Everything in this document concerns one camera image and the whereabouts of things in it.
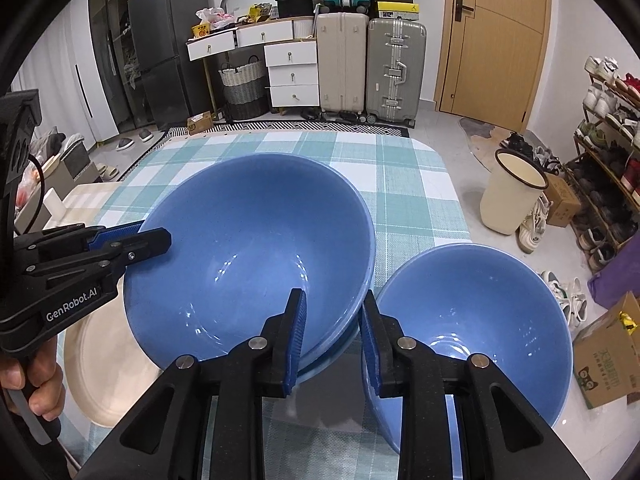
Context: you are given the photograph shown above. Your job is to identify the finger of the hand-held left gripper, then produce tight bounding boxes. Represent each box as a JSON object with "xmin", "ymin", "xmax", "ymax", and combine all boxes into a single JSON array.
[
  {"xmin": 15, "ymin": 220, "xmax": 151, "ymax": 261},
  {"xmin": 20, "ymin": 227, "xmax": 173, "ymax": 291}
]

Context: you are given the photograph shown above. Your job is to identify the beige floor mat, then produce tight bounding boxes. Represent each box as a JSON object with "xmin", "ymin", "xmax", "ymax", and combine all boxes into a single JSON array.
[{"xmin": 459, "ymin": 117, "xmax": 538, "ymax": 173}]

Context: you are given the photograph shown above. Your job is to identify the teal plaid tablecloth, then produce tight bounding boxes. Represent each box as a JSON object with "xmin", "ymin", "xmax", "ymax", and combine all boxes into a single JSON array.
[{"xmin": 57, "ymin": 130, "xmax": 473, "ymax": 480}]

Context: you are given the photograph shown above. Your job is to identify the grey storage ottoman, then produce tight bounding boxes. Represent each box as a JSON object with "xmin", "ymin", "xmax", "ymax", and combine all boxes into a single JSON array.
[{"xmin": 60, "ymin": 132, "xmax": 93, "ymax": 178}]

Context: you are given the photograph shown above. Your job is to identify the person's left hand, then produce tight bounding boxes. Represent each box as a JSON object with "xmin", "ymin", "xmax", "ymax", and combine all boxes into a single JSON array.
[{"xmin": 0, "ymin": 337, "xmax": 66, "ymax": 418}]

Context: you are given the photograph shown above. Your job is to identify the white drawer desk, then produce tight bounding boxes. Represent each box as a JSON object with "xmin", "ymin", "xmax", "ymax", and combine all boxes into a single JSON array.
[{"xmin": 186, "ymin": 17, "xmax": 321, "ymax": 116}]

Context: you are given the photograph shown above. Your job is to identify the brown cardboard box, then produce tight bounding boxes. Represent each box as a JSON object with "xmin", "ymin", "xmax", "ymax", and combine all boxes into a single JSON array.
[{"xmin": 542, "ymin": 172, "xmax": 583, "ymax": 228}]

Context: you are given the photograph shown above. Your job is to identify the dark glass cabinet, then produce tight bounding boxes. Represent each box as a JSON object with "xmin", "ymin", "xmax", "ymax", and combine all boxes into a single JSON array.
[{"xmin": 87, "ymin": 0, "xmax": 156, "ymax": 133}]

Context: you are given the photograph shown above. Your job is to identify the beige checked cloth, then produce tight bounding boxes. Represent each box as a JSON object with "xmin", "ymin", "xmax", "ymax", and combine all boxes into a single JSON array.
[{"xmin": 65, "ymin": 182, "xmax": 151, "ymax": 233}]

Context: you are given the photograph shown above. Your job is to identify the striped rug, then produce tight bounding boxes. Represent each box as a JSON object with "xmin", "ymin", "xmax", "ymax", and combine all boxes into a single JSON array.
[{"xmin": 165, "ymin": 120, "xmax": 413, "ymax": 138}]

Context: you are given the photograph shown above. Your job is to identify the cream trash bin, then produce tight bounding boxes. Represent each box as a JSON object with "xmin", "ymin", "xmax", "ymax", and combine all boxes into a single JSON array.
[{"xmin": 480, "ymin": 148, "xmax": 550, "ymax": 236}]

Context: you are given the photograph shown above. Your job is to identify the shoe rack with shoes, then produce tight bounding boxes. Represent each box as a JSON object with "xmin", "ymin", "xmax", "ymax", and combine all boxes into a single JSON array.
[{"xmin": 565, "ymin": 57, "xmax": 640, "ymax": 273}]

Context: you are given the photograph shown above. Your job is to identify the yellow shoe box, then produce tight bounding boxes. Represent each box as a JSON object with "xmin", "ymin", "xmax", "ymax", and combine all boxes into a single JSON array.
[{"xmin": 375, "ymin": 1, "xmax": 421, "ymax": 22}]

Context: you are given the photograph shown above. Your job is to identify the wooden door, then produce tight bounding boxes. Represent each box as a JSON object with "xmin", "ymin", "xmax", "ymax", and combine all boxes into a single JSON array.
[{"xmin": 432, "ymin": 0, "xmax": 553, "ymax": 133}]

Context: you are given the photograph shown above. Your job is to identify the cream plate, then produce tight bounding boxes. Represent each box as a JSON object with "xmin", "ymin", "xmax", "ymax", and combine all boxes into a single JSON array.
[{"xmin": 63, "ymin": 300, "xmax": 168, "ymax": 429}]

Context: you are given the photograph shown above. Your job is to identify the white green sneakers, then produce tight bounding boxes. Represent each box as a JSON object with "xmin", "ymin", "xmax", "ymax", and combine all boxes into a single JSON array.
[{"xmin": 542, "ymin": 270, "xmax": 588, "ymax": 331}]

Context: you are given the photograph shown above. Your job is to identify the blue bowl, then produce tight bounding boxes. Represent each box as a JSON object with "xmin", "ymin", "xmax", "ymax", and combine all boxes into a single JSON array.
[
  {"xmin": 361, "ymin": 242, "xmax": 574, "ymax": 456},
  {"xmin": 122, "ymin": 152, "xmax": 377, "ymax": 368},
  {"xmin": 295, "ymin": 260, "xmax": 376, "ymax": 381}
]

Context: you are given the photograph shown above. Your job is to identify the printed cardboard box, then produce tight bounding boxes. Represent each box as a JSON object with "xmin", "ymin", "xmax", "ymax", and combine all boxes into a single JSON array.
[{"xmin": 572, "ymin": 292, "xmax": 640, "ymax": 411}]

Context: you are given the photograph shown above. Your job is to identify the white plastic bag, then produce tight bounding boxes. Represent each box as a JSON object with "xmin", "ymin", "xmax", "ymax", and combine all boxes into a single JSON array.
[{"xmin": 195, "ymin": 7, "xmax": 236, "ymax": 31}]

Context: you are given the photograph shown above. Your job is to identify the silver suitcase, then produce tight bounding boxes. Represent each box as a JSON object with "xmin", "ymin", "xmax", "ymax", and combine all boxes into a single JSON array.
[{"xmin": 365, "ymin": 17, "xmax": 428, "ymax": 128}]

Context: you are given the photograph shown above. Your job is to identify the black refrigerator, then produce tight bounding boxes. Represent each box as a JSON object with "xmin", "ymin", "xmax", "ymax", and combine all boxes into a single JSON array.
[{"xmin": 127, "ymin": 0, "xmax": 213, "ymax": 131}]

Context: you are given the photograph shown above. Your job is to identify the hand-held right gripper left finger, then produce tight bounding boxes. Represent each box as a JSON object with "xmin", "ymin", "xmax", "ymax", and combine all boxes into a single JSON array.
[{"xmin": 75, "ymin": 288, "xmax": 308, "ymax": 480}]

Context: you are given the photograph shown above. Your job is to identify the purple bag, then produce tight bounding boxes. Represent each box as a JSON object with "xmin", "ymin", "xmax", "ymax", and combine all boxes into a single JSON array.
[{"xmin": 587, "ymin": 255, "xmax": 640, "ymax": 311}]

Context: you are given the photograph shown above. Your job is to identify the beige suitcase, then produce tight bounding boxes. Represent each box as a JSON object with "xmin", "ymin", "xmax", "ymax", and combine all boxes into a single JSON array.
[{"xmin": 316, "ymin": 11, "xmax": 371, "ymax": 116}]

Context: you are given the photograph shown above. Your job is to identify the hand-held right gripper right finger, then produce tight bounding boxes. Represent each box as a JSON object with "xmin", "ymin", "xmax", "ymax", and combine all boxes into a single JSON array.
[{"xmin": 361, "ymin": 291, "xmax": 591, "ymax": 480}]

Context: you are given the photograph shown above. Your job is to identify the woven laundry basket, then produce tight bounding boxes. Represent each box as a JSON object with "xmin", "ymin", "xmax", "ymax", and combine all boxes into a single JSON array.
[{"xmin": 218, "ymin": 57, "xmax": 271, "ymax": 121}]

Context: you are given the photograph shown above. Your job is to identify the white wardrobe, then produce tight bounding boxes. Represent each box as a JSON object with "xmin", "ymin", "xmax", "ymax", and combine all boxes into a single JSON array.
[{"xmin": 50, "ymin": 0, "xmax": 126, "ymax": 143}]

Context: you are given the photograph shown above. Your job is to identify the black shoes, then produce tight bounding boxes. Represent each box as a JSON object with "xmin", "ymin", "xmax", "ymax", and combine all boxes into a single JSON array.
[{"xmin": 497, "ymin": 130, "xmax": 533, "ymax": 153}]

